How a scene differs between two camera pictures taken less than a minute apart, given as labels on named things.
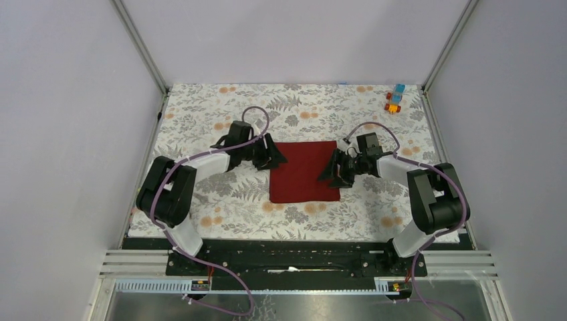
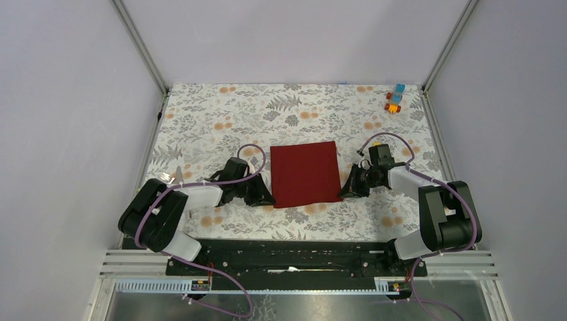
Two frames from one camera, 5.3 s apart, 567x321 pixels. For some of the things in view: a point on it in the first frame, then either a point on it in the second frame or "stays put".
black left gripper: x=277 y=156 -> x=261 y=195
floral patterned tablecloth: x=235 y=205 stays put
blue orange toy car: x=394 y=99 stays put
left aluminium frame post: x=120 y=9 stays put
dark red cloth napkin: x=297 y=180 stays put
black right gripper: x=329 y=172 -> x=352 y=188
